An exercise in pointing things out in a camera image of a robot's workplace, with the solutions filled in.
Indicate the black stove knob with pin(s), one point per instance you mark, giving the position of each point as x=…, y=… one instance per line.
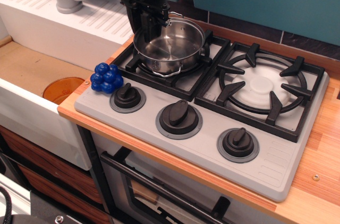
x=238, y=145
x=179, y=121
x=127, y=99

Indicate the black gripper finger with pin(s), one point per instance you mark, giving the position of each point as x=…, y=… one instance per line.
x=151, y=27
x=134, y=12

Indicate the black right stove knob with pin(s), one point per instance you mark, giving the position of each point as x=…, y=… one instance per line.
x=238, y=145

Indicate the stainless steel pan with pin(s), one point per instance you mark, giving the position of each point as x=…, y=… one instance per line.
x=176, y=50

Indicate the black left burner grate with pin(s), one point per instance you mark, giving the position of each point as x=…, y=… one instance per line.
x=184, y=85

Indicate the black middle stove knob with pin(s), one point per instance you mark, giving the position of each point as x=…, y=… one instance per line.
x=179, y=121

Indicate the white toy sink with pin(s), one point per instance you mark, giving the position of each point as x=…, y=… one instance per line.
x=40, y=45

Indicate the orange plastic sink drain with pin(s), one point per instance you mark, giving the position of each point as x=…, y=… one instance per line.
x=60, y=89

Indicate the black burner grate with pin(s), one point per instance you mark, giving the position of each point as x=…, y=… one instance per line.
x=184, y=85
x=305, y=82

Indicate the blue toy blueberry cluster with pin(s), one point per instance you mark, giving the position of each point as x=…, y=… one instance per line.
x=106, y=78

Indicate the grey toy stove top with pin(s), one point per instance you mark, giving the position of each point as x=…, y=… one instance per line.
x=269, y=174

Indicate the black left stove knob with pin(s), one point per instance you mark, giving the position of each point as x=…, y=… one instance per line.
x=127, y=99

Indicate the oven door with black handle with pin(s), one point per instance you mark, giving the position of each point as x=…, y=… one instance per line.
x=153, y=193

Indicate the black right burner grate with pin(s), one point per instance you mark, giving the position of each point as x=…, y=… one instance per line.
x=305, y=82

